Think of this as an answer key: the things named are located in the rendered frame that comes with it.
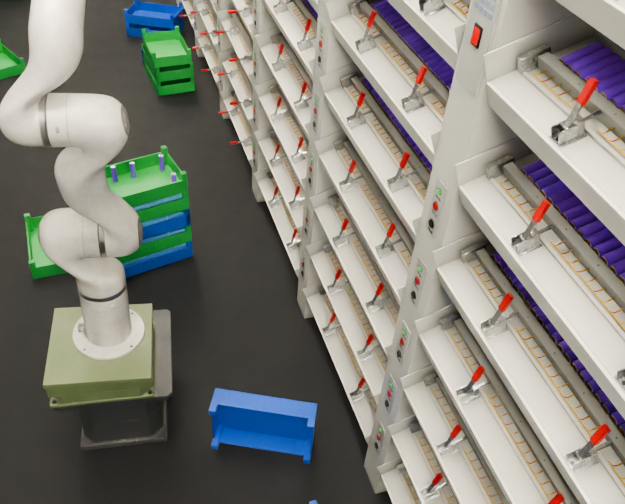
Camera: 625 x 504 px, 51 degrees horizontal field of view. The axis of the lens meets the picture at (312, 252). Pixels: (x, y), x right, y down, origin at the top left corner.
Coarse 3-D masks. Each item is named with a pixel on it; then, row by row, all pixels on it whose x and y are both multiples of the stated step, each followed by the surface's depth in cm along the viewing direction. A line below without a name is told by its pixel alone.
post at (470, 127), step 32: (512, 0) 94; (544, 0) 96; (512, 32) 98; (480, 96) 104; (448, 128) 116; (480, 128) 108; (448, 160) 118; (448, 192) 120; (448, 224) 122; (416, 256) 137; (416, 352) 148; (384, 384) 168; (384, 416) 172; (384, 448) 176
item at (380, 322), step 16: (336, 192) 203; (320, 208) 204; (336, 208) 202; (336, 224) 197; (352, 256) 188; (352, 272) 184; (368, 272) 182; (368, 288) 179; (384, 288) 177; (368, 320) 177; (384, 320) 170; (384, 336) 167; (384, 352) 168
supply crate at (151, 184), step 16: (128, 160) 240; (144, 160) 244; (128, 176) 242; (144, 176) 242; (160, 176) 243; (176, 176) 244; (128, 192) 235; (144, 192) 228; (160, 192) 232; (176, 192) 236
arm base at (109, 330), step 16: (96, 304) 164; (112, 304) 166; (128, 304) 174; (80, 320) 182; (96, 320) 168; (112, 320) 170; (128, 320) 176; (80, 336) 178; (96, 336) 173; (112, 336) 173; (128, 336) 179; (80, 352) 175; (96, 352) 174; (112, 352) 175; (128, 352) 176
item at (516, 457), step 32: (416, 320) 139; (448, 320) 140; (448, 352) 138; (480, 352) 133; (448, 384) 133; (480, 384) 129; (480, 416) 127; (512, 416) 123; (480, 448) 125; (512, 448) 121; (544, 448) 119; (512, 480) 118; (544, 480) 116
